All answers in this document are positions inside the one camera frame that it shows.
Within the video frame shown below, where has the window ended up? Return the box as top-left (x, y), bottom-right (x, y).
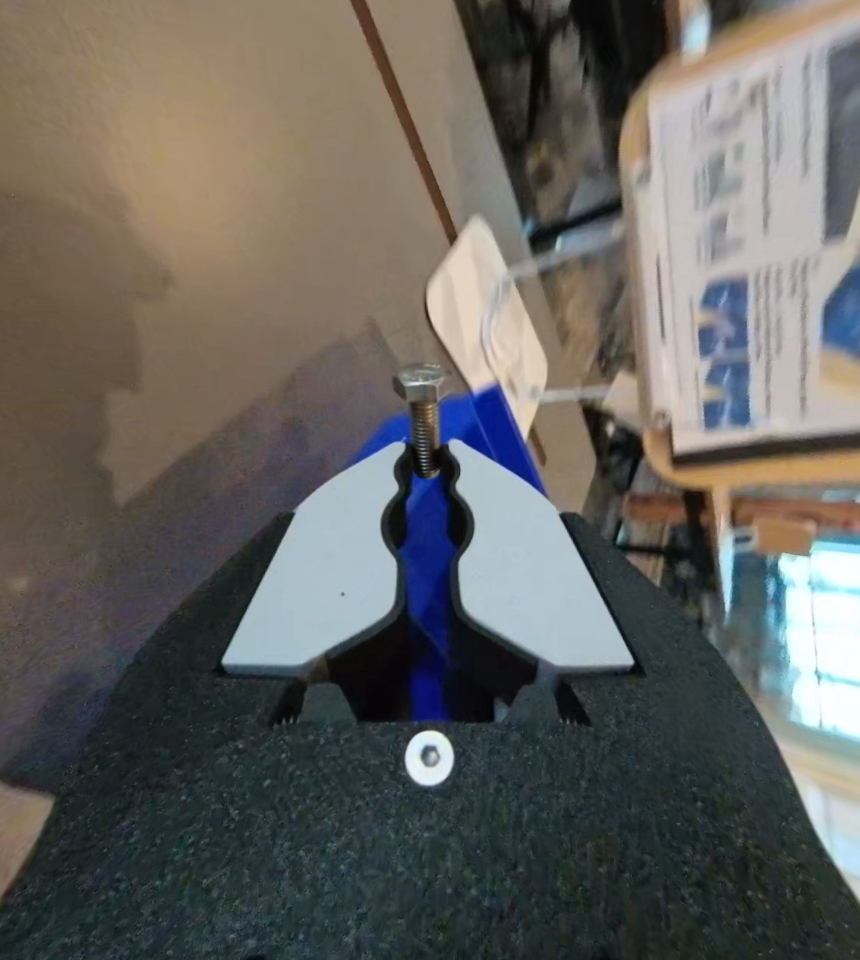
top-left (722, 525), bottom-right (860, 751)

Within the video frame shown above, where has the printed paper sheet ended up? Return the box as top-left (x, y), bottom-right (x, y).
top-left (647, 0), bottom-right (860, 455)

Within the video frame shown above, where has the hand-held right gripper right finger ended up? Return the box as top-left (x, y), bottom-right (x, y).
top-left (447, 438), bottom-right (636, 674)

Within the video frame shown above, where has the blue plastic bin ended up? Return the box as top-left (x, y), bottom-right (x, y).
top-left (351, 382), bottom-right (548, 723)

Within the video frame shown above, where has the steel hex bolt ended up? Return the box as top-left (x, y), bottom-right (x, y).
top-left (391, 363), bottom-right (452, 479)

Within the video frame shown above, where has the white base clear stand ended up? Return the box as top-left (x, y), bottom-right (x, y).
top-left (426, 213), bottom-right (629, 444)

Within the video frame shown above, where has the printed instruction sheet on clipboard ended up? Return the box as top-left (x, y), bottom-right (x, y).
top-left (619, 0), bottom-right (860, 492)

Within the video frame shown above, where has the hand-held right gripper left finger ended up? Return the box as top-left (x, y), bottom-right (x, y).
top-left (221, 441), bottom-right (410, 676)

